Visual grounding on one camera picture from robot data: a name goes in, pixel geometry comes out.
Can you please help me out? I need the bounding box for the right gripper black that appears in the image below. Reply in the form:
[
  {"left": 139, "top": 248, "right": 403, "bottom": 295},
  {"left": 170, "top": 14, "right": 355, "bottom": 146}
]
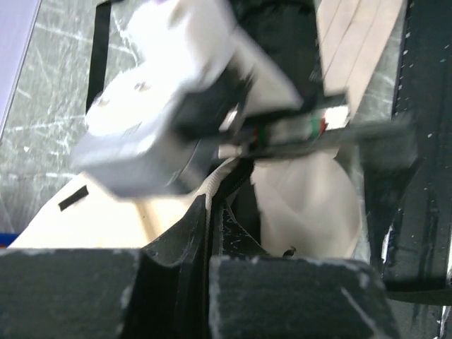
[{"left": 169, "top": 1, "right": 417, "bottom": 162}]

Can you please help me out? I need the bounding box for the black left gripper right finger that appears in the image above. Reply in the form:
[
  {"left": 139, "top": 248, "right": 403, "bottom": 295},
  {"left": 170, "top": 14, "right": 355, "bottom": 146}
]
[{"left": 208, "top": 207, "right": 399, "bottom": 338}]

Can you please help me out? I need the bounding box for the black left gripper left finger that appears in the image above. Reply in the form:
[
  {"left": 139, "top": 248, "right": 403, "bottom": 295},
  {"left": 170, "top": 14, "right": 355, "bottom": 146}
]
[{"left": 1, "top": 196, "right": 208, "bottom": 338}]

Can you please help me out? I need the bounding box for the cream canvas backpack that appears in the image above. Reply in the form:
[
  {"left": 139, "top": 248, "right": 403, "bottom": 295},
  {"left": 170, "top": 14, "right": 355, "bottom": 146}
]
[{"left": 13, "top": 1, "right": 403, "bottom": 257}]

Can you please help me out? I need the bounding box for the blue plastic basket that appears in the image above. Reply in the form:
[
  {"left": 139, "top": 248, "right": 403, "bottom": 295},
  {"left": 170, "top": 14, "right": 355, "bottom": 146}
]
[{"left": 0, "top": 232, "right": 18, "bottom": 248}]

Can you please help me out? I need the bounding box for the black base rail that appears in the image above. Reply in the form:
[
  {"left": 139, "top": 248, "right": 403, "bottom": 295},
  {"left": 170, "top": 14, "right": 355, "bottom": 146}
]
[{"left": 362, "top": 1, "right": 451, "bottom": 306}]

